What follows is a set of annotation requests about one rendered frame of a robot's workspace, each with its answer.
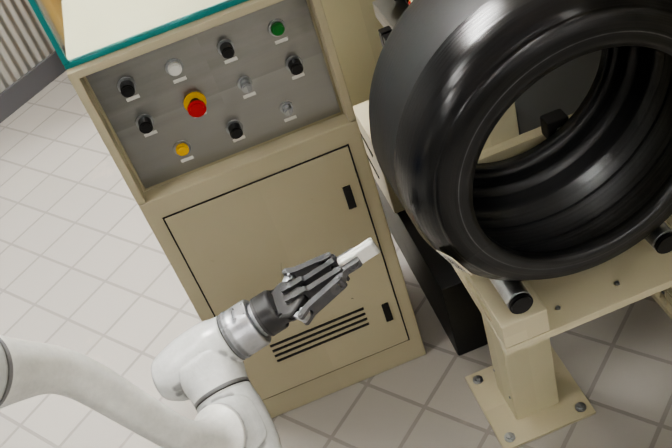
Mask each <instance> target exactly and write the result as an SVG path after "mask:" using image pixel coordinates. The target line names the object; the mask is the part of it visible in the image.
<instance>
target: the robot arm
mask: <svg viewBox="0 0 672 448"><path fill-rule="evenodd" d="M380 252H381V251H380V249H379V247H378V246H377V245H376V243H375V242H374V241H373V239H372V238H368V239H367V240H365V241H364V242H362V243H361V244H359V245H358V246H356V247H354V248H350V249H349V250H347V251H346V252H344V253H342V254H341V255H339V256H337V257H336V256H335V255H334V254H331V253H330V252H327V253H325V254H322V255H320V256H318V257H315V258H313V259H311V260H308V261H306V262H304V263H302V264H299V265H297V266H295V267H290V268H284V269H283V270H282V274H283V275H284V277H283V280H282V282H280V283H279V284H278V285H277V286H276V287H275V288H274V289H273V290H264V291H262V292H261V293H259V294H258V295H256V296H255V297H253V298H252V299H250V302H249V301H248V300H244V299H243V300H241V301H239V302H238V303H236V304H235V305H233V306H232V307H230V308H229V309H227V310H226V311H223V312H221V313H220V314H219V315H218V316H216V317H214V318H211V319H209V320H205V321H202V322H200V323H198V324H196V325H194V326H193V327H191V328H189V329H188V330H186V331H185V332H183V333H182V334H181V335H179V336H178V337H177V338H175V339H174V340H173V341H172V342H171V343H169V344H168V345H167V346H166V347H165V348H164V349H163V350H162V351H161V352H160V353H159V354H158V355H157V356H156V357H155V359H154V360H153V362H152V365H151V375H152V379H153V382H154V385H155V387H156V389H157V391H158V392H159V393H160V395H161V396H162V397H163V398H165V399H167V400H170V401H186V400H190V401H191V402H192V404H193V405H194V407H195V409H196V411H197V413H198V414H197V416H196V417H195V419H194V420H191V419H188V418H186V417H184V416H182V415H180V414H179V413H177V412H175V411H174V410H172V409H171V408H169V407H168V406H166V405H165V404H163V403H162V402H160V401H159V400H157V399H156V398H154V397H152V396H151V395H149V394H148V393H146V392H145V391H143V390H142V389H140V388H139V387H137V386H136V385H134V384H133V383H131V382H130V381H128V380H127V379H125V378H124V377H122V376H120V375H119V374H117V373H116V372H114V371H113V370H111V369H110V368H108V367H106V366H105V365H103V364H101V363H100V362H98V361H96V360H94V359H92V358H90V357H88V356H86V355H84V354H82V353H79V352H77V351H74V350H71V349H68V348H65V347H61V346H57V345H52V344H47V343H41V342H34V341H28V340H22V339H17V338H11V337H7V336H3V335H0V409H1V408H4V407H6V406H9V405H11V404H14V403H17V402H20V401H23V400H26V399H29V398H32V397H35V396H38V395H42V394H56V395H61V396H64V397H67V398H70V399H72V400H75V401H77V402H79V403H81V404H83V405H85V406H87V407H89V408H91V409H92V410H94V411H96V412H98V413H100V414H101V415H103V416H105V417H107V418H109V419H111V420H112V421H114V422H116V423H118V424H120V425H121V426H123V427H125V428H127V429H129V430H131V431H132V432H134V433H136V434H138V435H140V436H141V437H143V438H145V439H147V440H149V441H151V442H152V443H154V444H156V445H158V446H160V447H162V448H282V445H281V441H280V438H279V435H278V432H277V430H276V427H275V425H274V423H273V420H272V418H271V416H270V414H269V412H268V410H267V408H266V406H265V404H264V403H263V401H262V399H261V397H260V396H259V394H258V393H257V392H256V391H255V389H254V388H253V386H252V384H251V382H250V380H249V378H248V376H247V373H246V370H245V366H244V362H243V361H244V360H245V359H247V358H249V357H251V356H252V355H253V354H254V353H256V352H258V351H259V350H261V349H262V348H264V347H265V346H267V345H268V344H270V343H271V336H275V335H276V334H278V333H280V332H281V331H283V330H284V329H286V328H287V327H288V326H289V322H292V321H296V320H300V321H302V322H303V323H304V324H305V325H309V324H310V323H311V321H312V320H313V318H314V317H315V316H316V314H318V313H319V312H320V311H321V310H322V309H323V308H324V307H325V306H326V305H328V304H329V303H330V302H331V301H332V300H333V299H334V298H335V297H336V296H337V295H339V294H340V293H341V292H342V291H343V290H344V289H345V288H346V287H347V286H348V284H347V283H346V280H347V281H349V280H350V277H349V276H348V275H349V274H351V273H352V272H354V271H355V270H357V269H358V268H360V267H361V266H362V265H363V263H365V262H366V261H368V260H369V259H371V258H372V257H374V256H375V255H377V254H379V253H380ZM338 284H339V285H338Z"/></svg>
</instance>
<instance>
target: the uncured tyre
mask: <svg viewBox="0 0 672 448"><path fill-rule="evenodd" d="M599 50H602V52H601V58H600V63H599V67H598V70H597V73H596V76H595V79H594V81H593V83H592V85H591V88H590V89H589V91H588V93H587V95H586V97H585V98H584V100H583V101H582V103H581V104H580V106H579V107H578V109H577V110H576V111H575V112H574V114H573V115H572V116H571V117H570V118H569V119H568V120H567V122H566V123H565V124H564V125H563V126H562V127H560V128H559V129H558V130H557V131H556V132H555V133H554V134H552V135H551V136H550V137H549V138H547V139H546V140H544V141H543V142H541V143H540V144H538V145H537V146H535V147H533V148H531V149H530V150H528V151H526V152H524V153H521V154H519V155H517V156H514V157H511V158H508V159H505V160H501V161H496V162H491V163H479V164H477V163H478V160H479V157H480V154H481V152H482V149H483V147H484V145H485V143H486V141H487V139H488V137H489V135H490V134H491V132H492V130H493V129H494V127H495V126H496V124H497V123H498V121H499V120H500V119H501V117H502V116H503V115H504V113H505V112H506V111H507V110H508V109H509V107H510V106H511V105H512V104H513V103H514V102H515V101H516V100H517V99H518V98H519V97H520V96H521V95H522V94H523V93H524V92H525V91H526V90H527V89H529V88H530V87H531V86H532V85H533V84H535V83H536V82H537V81H538V80H540V79H541V78H542V77H544V76H545V75H547V74H548V73H550V72H551V71H553V70H555V69H556V68H558V67H560V66H562V65H563V64H565V63H567V62H569V61H571V60H574V59H576V58H578V57H581V56H583V55H586V54H589V53H592V52H595V51H599ZM369 124H370V134H371V141H372V146H373V149H374V153H375V156H376V159H377V161H378V164H379V166H380V168H381V170H382V172H383V174H384V175H385V177H386V179H387V180H388V182H389V184H390V185H391V187H392V189H393V190H394V192H395V194H396V196H397V197H398V199H399V201H400V202H401V204H402V206H403V207H404V209H405V211H406V212H407V214H408V216H409V217H410V219H411V221H412V223H413V224H414V226H415V228H416V229H417V231H418V232H419V234H420V235H421V236H422V238H423V239H424V240H425V241H426V242H427V243H428V244H429V245H430V246H431V247H432V248H433V249H434V250H435V251H436V250H438V251H440V252H442V253H444V254H446V255H448V256H450V257H452V258H453V259H455V260H456V261H457V262H458V263H459V264H461V265H462V266H463V267H464V268H465V269H467V270H468V271H469V272H470V273H472V274H475V275H478V276H481V277H485V278H490V279H495V280H504V281H529V280H541V279H551V278H557V277H562V276H567V275H571V274H575V273H578V272H581V271H584V270H587V269H590V268H592V267H595V266H597V265H600V264H602V263H604V262H606V261H608V260H610V259H612V258H614V257H616V256H618V255H620V254H621V253H623V252H625V251H626V250H628V249H630V248H631V247H633V246H634V245H636V244H637V243H639V242H640V241H641V240H643V239H644V238H645V237H647V236H648V235H649V234H651V233H652V232H653V231H654V230H656V229H657V228H658V227H659V226H660V225H661V224H662V223H663V222H665V221H666V220H667V219H668V218H669V217H670V216H671V215H672V0H413V1H412V2H411V3H410V5H409V6H408V7H407V8H406V10H405V11H404V12H403V14H402V15H401V17H400V18H399V19H398V21H397V23H396V24H395V26H394V27H393V29H392V31H391V32H390V34H389V36H388V38H387V40H386V42H385V44H384V46H383V48H382V51H381V53H380V56H379V58H378V61H377V64H376V67H375V70H374V74H373V78H372V82H371V88H370V95H369Z"/></svg>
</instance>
